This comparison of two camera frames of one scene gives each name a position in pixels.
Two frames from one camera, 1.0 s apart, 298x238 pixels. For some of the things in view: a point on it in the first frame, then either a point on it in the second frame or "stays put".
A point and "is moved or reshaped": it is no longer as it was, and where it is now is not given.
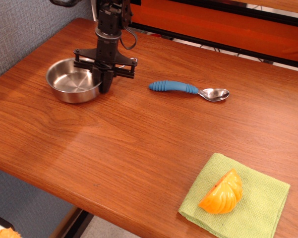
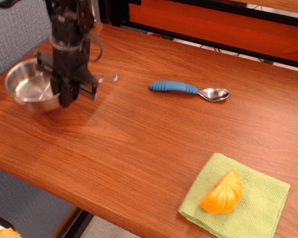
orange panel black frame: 275,30 stays put
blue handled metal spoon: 211,94 stays put
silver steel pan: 71,84 is moved or reshaped
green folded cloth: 229,198 stays put
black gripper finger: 97,78 -> 57,87
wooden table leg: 73,224 stays put
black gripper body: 105,55 -> 72,67
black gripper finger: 107,79 -> 71,94
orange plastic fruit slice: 223,195 stays put
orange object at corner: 7,233 stays put
